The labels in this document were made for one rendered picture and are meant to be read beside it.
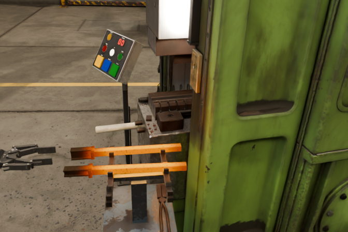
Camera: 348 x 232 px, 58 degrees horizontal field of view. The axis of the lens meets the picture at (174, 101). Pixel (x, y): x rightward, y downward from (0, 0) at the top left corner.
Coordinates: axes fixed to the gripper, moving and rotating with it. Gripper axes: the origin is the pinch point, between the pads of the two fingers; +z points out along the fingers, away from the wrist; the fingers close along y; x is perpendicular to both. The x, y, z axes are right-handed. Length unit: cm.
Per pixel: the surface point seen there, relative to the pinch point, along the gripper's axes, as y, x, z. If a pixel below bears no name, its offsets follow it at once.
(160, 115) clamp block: -28, 0, 49
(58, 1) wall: -843, -88, -143
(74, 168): 11.1, 1.5, 12.5
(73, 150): 1.0, 2.2, 10.8
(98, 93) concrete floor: -259, -98, -1
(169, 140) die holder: -21, -11, 53
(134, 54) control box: -84, 13, 39
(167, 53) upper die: -35, 30, 53
